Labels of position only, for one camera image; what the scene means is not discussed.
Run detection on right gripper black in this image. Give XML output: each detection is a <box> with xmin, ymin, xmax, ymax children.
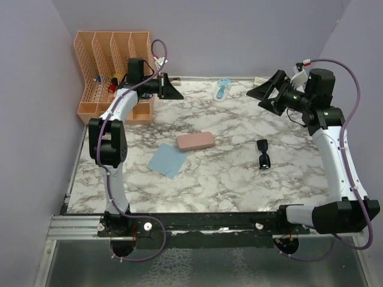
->
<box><xmin>247</xmin><ymin>70</ymin><xmax>312</xmax><ymax>116</ymax></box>

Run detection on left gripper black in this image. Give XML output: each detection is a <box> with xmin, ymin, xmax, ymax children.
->
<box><xmin>142</xmin><ymin>72</ymin><xmax>185</xmax><ymax>99</ymax></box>

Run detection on pink glasses case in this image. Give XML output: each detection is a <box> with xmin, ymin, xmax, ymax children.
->
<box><xmin>177</xmin><ymin>132</ymin><xmax>215</xmax><ymax>151</ymax></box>

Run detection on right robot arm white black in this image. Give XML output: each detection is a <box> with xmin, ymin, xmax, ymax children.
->
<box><xmin>247</xmin><ymin>68</ymin><xmax>380</xmax><ymax>234</ymax></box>

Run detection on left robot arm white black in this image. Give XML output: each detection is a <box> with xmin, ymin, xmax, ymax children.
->
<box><xmin>88</xmin><ymin>58</ymin><xmax>184</xmax><ymax>236</ymax></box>

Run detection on black sunglasses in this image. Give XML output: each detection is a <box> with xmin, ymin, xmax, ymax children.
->
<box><xmin>257</xmin><ymin>139</ymin><xmax>270</xmax><ymax>170</ymax></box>

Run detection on small white green box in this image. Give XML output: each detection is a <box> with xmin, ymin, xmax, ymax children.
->
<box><xmin>253</xmin><ymin>77</ymin><xmax>267</xmax><ymax>87</ymax></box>

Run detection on blue white packaged item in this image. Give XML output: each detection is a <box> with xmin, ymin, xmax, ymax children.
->
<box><xmin>212</xmin><ymin>78</ymin><xmax>232</xmax><ymax>102</ymax></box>

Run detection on red black small bottle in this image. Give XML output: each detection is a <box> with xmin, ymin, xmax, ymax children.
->
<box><xmin>108</xmin><ymin>77</ymin><xmax>118</xmax><ymax>93</ymax></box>

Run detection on light blue cleaning cloth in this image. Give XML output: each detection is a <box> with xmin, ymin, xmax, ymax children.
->
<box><xmin>147</xmin><ymin>143</ymin><xmax>187</xmax><ymax>179</ymax></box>

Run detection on peach desk file organizer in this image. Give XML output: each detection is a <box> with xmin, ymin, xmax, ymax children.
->
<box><xmin>74</xmin><ymin>31</ymin><xmax>157</xmax><ymax>124</ymax></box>

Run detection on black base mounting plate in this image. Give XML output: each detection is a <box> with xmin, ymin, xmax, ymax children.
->
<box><xmin>98</xmin><ymin>212</ymin><xmax>309</xmax><ymax>249</ymax></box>

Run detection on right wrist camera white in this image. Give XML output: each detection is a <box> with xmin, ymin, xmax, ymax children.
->
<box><xmin>290</xmin><ymin>59</ymin><xmax>311</xmax><ymax>89</ymax></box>

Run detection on aluminium rail frame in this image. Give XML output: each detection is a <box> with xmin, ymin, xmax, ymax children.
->
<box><xmin>46</xmin><ymin>215</ymin><xmax>105</xmax><ymax>240</ymax></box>

